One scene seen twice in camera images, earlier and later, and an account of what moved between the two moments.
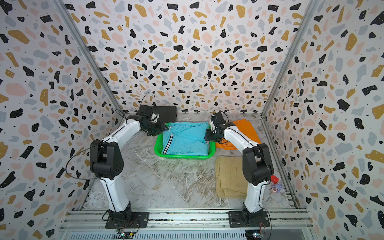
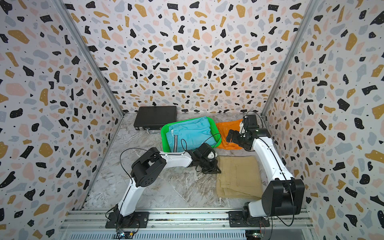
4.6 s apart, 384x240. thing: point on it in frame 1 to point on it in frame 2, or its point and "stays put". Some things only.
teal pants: (187, 138) stays put
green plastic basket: (171, 123) to (164, 144)
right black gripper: (206, 136) to (235, 134)
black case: (167, 114) stays put
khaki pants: (230, 180) stays put
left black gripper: (162, 128) to (214, 168)
